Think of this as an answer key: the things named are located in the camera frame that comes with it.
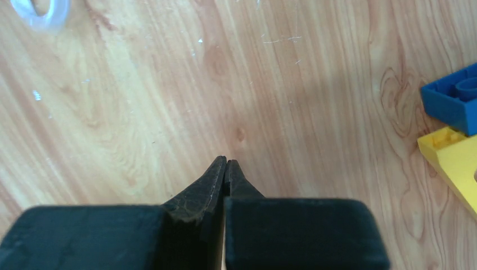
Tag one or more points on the blue toy block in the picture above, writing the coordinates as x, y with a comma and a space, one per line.
452, 100

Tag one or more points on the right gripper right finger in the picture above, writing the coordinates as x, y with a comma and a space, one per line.
297, 233

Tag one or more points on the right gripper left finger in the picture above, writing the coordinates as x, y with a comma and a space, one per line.
182, 233

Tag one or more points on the yellow toy handle piece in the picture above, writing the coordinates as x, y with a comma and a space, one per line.
453, 156

